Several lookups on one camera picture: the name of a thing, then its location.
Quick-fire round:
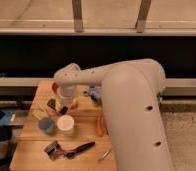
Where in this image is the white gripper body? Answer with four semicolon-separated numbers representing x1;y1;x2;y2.
56;86;75;112

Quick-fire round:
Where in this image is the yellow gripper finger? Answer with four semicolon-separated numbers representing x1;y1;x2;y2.
59;106;68;115

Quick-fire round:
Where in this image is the black eraser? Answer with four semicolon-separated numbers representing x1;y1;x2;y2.
47;98;56;110

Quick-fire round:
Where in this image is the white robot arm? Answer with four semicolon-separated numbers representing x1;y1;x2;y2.
54;59;174;171

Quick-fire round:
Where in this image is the orange fruit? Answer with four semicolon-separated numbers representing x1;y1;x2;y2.
69;99;78;110

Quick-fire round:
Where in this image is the red bowl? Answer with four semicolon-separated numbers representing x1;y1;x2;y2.
52;82;58;94

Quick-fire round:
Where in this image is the white lidded cup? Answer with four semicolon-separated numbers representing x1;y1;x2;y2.
57;115;75;135

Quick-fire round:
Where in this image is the blue cup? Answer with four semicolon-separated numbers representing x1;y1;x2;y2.
38;117;55;134

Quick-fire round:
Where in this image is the wooden table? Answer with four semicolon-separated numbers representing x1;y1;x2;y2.
10;81;117;171

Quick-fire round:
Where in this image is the blue grey cloth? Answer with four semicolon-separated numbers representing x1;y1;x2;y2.
83;86;101;104

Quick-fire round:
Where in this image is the yellow sponge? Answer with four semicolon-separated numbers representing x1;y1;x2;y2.
32;106;48;120

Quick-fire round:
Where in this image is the orange carrot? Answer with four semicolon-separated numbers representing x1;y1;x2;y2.
96;112;103;137

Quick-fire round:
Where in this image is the metal binder clip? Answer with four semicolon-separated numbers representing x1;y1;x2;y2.
44;141;64;161

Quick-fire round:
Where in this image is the black handled utensil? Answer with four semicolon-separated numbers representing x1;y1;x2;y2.
65;142;95;159

